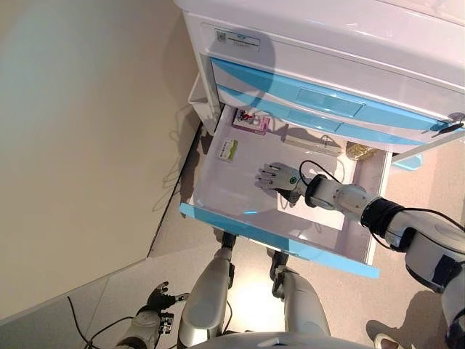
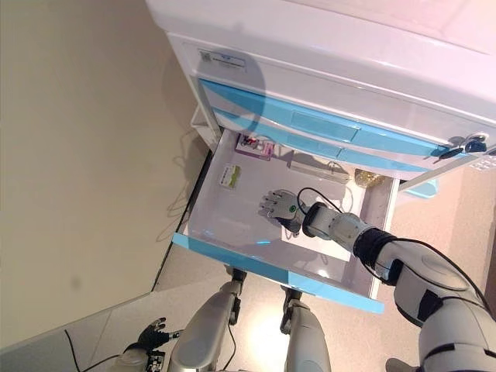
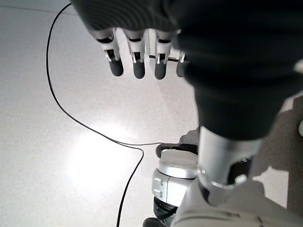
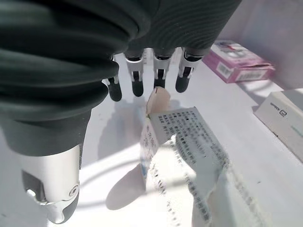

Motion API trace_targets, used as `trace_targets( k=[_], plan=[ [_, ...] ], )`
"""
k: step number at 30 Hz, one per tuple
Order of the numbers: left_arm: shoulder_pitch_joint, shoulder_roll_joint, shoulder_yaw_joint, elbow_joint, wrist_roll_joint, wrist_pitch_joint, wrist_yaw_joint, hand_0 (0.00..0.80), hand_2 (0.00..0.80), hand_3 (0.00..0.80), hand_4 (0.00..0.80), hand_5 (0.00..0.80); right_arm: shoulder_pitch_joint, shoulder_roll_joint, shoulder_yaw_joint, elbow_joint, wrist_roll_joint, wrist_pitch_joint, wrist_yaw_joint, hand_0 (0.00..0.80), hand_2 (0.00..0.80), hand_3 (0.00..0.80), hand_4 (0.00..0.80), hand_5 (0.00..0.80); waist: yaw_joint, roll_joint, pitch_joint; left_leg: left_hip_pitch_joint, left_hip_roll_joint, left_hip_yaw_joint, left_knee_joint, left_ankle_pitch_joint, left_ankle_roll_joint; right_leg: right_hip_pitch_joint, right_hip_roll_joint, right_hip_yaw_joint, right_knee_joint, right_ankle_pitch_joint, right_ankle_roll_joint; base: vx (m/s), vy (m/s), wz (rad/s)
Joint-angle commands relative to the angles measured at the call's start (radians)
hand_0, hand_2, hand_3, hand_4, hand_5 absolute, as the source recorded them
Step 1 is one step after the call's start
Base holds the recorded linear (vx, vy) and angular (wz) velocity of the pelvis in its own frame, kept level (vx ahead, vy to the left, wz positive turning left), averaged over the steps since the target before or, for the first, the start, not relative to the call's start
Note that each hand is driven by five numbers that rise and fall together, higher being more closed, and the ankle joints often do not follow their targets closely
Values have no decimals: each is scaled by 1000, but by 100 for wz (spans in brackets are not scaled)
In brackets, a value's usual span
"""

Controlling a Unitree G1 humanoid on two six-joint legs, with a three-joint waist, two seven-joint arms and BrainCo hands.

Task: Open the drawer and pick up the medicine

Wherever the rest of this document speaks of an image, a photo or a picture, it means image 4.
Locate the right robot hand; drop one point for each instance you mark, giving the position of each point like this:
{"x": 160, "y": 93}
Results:
{"x": 59, "y": 71}

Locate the plain white medicine box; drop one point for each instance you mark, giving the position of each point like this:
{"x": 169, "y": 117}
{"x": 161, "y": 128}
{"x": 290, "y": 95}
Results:
{"x": 279, "y": 118}

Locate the pink medicine box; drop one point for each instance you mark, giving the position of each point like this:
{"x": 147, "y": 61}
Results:
{"x": 246, "y": 68}

